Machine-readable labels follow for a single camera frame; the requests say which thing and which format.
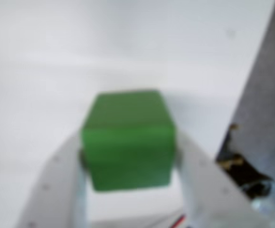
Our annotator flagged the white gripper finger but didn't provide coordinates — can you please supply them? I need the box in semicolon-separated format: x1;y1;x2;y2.
15;134;92;228
171;134;275;228

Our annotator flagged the green cube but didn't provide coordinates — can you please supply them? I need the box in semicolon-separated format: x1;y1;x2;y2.
79;88;178;192

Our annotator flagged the black bar with brass pins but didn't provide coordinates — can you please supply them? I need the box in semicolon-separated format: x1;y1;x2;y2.
215;123;275;200

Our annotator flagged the red servo cable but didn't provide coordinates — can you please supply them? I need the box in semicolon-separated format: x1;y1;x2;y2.
171;214;188;228

